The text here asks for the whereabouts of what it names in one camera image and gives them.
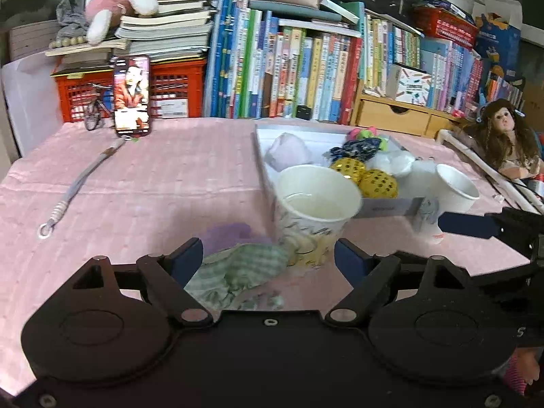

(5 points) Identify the green checked drawstring pouch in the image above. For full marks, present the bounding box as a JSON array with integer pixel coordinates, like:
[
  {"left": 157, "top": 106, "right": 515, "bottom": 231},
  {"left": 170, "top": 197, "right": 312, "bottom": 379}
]
[{"left": 184, "top": 243, "right": 290, "bottom": 310}]

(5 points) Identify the gold sequin pillow bow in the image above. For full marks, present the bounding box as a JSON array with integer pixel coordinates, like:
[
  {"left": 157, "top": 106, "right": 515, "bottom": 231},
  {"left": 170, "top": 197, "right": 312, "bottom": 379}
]
[{"left": 330, "top": 157, "right": 398, "bottom": 199}]

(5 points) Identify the white plush cat toy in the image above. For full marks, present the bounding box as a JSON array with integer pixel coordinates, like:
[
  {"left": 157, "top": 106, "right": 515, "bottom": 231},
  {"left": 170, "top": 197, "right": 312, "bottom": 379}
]
[{"left": 365, "top": 150, "right": 416, "bottom": 178}]

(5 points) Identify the dark blue patterned pouch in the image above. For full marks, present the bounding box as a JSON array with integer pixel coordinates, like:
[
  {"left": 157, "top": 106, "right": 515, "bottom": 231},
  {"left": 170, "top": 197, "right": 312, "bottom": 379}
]
[{"left": 323, "top": 137, "right": 382, "bottom": 162}]

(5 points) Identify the pink green scrunchie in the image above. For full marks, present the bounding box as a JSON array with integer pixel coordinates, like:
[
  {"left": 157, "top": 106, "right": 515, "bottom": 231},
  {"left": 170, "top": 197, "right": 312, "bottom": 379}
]
[{"left": 347, "top": 127, "right": 387, "bottom": 151}]

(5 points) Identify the grey knitted soft hat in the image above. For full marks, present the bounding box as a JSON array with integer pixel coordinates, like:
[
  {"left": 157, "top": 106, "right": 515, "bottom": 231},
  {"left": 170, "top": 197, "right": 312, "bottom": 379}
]
[{"left": 265, "top": 133, "right": 312, "bottom": 172}]

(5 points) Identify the white paper cup with drawing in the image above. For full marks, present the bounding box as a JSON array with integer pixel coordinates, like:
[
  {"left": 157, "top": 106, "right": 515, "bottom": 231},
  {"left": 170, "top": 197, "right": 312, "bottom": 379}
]
[{"left": 412, "top": 164, "right": 479, "bottom": 245}]

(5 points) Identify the scribbled white paper cup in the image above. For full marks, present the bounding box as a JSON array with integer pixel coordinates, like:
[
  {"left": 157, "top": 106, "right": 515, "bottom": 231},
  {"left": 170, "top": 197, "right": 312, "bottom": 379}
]
[{"left": 273, "top": 165, "right": 362, "bottom": 272}]

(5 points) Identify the white grey cardboard box tray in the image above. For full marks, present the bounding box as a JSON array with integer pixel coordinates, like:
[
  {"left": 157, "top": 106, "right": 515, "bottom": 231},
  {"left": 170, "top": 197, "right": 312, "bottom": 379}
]
[{"left": 253, "top": 123, "right": 426, "bottom": 221}]

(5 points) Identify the long-haired doll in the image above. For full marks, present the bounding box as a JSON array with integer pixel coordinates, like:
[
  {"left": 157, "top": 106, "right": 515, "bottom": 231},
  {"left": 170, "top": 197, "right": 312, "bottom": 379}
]
[{"left": 463, "top": 99, "right": 543, "bottom": 180}]

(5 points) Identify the pink striped tablecloth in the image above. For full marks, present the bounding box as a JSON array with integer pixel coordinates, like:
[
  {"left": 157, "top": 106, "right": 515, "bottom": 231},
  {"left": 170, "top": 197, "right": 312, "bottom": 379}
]
[{"left": 1, "top": 118, "right": 528, "bottom": 394}]

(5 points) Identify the wooden drawer organizer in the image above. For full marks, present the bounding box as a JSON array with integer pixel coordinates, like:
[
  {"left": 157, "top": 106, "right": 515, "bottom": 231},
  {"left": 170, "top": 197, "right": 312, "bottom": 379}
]
[{"left": 350, "top": 80, "right": 464, "bottom": 139}]

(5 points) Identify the white patterned label box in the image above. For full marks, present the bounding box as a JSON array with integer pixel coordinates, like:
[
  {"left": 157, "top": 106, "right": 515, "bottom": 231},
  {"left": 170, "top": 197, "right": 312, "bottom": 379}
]
[{"left": 386, "top": 64, "right": 431, "bottom": 107}]

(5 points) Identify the small black box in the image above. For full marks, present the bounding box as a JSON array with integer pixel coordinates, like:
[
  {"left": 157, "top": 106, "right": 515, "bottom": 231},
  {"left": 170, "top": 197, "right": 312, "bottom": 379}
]
[{"left": 295, "top": 105, "right": 312, "bottom": 121}]

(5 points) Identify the blue cardboard box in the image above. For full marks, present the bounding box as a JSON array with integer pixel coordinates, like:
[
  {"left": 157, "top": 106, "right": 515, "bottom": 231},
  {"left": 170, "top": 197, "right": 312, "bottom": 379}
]
[{"left": 475, "top": 13, "right": 521, "bottom": 81}]

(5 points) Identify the red plastic crate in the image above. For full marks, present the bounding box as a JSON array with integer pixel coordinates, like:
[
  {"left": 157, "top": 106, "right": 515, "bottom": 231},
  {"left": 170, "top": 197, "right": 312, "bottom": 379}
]
[{"left": 52, "top": 58, "right": 206, "bottom": 122}]

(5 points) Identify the miniature bicycle model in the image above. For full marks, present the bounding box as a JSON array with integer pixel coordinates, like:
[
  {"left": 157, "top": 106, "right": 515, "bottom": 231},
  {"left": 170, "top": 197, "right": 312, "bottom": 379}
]
[{"left": 84, "top": 83, "right": 114, "bottom": 131}]

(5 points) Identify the smartphone on stand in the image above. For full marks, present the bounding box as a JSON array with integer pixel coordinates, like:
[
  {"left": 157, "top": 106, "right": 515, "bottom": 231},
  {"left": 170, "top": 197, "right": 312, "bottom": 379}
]
[{"left": 114, "top": 55, "right": 151, "bottom": 137}]

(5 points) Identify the red basket on top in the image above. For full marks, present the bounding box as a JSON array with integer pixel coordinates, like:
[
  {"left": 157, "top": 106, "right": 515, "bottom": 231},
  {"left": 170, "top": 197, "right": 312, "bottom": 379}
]
[{"left": 411, "top": 6, "right": 478, "bottom": 49}]

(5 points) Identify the row of upright books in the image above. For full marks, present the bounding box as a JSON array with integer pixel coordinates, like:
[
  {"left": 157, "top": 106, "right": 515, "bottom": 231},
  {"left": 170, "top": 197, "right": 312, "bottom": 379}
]
[{"left": 202, "top": 0, "right": 525, "bottom": 124}]

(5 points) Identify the stack of books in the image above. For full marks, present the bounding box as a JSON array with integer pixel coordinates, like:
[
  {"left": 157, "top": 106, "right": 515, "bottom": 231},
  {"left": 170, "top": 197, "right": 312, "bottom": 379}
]
[{"left": 45, "top": 0, "right": 218, "bottom": 73}]

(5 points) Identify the grey plush toy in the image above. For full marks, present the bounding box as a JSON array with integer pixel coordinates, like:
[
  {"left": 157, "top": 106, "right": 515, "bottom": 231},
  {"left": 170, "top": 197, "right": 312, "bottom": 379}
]
[{"left": 49, "top": 0, "right": 88, "bottom": 49}]

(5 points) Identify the pink white plush toy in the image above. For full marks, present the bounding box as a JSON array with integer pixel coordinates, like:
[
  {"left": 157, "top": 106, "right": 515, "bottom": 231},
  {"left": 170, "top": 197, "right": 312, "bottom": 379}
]
[{"left": 85, "top": 0, "right": 158, "bottom": 45}]

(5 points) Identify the white pipe frame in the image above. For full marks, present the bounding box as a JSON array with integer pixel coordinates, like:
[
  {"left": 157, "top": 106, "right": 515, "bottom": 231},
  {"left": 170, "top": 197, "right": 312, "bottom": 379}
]
[{"left": 435, "top": 129, "right": 543, "bottom": 215}]

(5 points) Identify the grey lanyard strap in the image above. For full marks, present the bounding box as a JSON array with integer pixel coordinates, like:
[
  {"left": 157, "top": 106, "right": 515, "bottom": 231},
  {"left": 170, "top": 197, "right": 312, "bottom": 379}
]
[{"left": 37, "top": 136, "right": 128, "bottom": 240}]

